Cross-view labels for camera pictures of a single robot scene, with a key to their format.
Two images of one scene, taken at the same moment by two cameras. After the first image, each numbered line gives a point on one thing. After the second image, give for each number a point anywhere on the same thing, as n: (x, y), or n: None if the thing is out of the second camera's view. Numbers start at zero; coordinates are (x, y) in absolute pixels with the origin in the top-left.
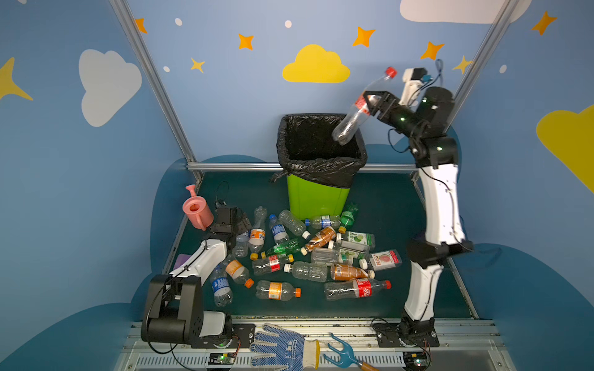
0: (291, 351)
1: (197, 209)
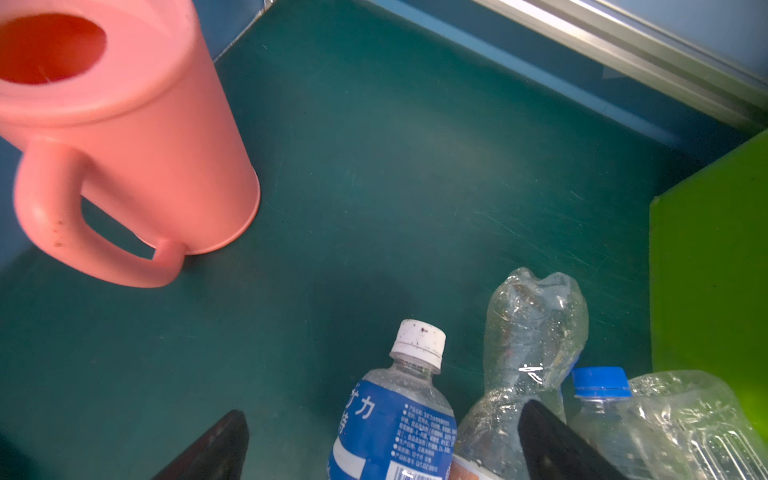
0: None
1: (122, 102)
